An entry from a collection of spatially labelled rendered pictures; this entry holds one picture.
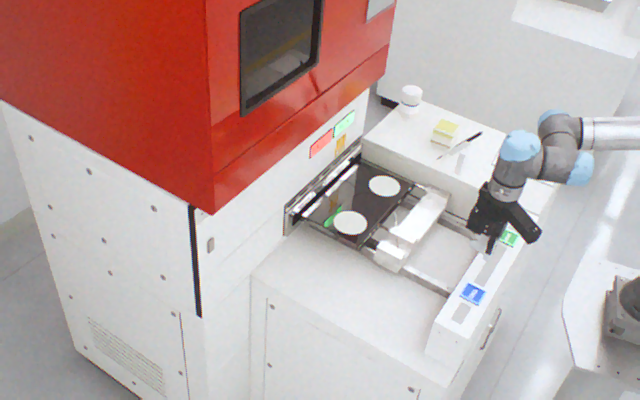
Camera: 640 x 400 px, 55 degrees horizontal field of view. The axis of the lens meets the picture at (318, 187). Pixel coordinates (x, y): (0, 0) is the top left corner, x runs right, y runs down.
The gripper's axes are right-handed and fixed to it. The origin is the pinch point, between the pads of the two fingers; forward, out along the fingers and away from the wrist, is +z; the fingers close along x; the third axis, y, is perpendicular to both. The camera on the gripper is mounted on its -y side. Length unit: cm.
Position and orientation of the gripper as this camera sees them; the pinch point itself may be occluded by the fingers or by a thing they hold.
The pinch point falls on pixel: (489, 257)
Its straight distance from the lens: 158.8
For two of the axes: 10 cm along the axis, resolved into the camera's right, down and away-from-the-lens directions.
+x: -5.5, 5.1, -6.6
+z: -0.8, 7.6, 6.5
